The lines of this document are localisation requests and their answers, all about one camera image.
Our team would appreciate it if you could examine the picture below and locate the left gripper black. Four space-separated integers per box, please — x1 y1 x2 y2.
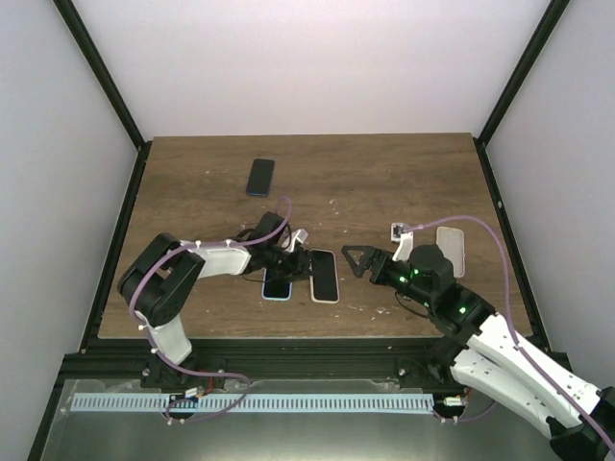
264 245 324 282

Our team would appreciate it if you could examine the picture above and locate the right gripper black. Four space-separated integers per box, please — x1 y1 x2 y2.
342 246 434 309

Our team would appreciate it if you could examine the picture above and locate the beige phone case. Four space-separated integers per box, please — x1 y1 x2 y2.
435 226 465 279
308 248 341 304

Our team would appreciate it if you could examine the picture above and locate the light blue phone case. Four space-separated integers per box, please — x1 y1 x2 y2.
260 267 294 303

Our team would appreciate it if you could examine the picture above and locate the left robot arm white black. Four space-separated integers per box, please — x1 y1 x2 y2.
117 211 310 388

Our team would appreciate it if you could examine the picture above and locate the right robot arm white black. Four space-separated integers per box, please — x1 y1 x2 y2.
342 244 614 460

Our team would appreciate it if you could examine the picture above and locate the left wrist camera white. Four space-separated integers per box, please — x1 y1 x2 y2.
282 229 308 254

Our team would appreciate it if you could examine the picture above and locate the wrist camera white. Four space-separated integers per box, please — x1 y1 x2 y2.
390 223 414 261
282 229 308 254

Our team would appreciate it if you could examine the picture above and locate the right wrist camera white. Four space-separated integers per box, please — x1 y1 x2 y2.
390 223 414 261

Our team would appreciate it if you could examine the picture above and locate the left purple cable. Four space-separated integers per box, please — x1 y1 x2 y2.
128 195 294 426

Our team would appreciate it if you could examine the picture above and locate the purple cable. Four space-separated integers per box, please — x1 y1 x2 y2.
128 195 294 426
403 215 615 450

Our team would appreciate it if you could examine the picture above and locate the slotted cable duct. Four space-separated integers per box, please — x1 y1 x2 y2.
69 393 434 415

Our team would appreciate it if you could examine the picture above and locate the black aluminium frame rail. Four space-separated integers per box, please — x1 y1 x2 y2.
29 136 571 460

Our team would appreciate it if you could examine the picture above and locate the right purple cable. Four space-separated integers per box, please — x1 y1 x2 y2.
403 215 615 450

